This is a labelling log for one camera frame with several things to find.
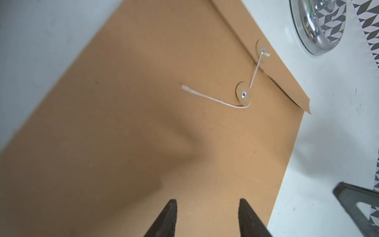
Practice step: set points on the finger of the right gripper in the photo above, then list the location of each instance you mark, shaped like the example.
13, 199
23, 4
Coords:
349, 196

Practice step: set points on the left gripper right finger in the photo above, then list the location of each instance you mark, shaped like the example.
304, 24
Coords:
250, 224

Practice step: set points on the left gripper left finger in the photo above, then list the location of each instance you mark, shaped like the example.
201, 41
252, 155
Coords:
165, 223

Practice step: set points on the brown kraft file bag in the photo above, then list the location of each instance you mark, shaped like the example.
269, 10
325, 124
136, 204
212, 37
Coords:
171, 99

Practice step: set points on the chrome glass holder stand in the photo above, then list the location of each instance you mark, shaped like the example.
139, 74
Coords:
319, 24

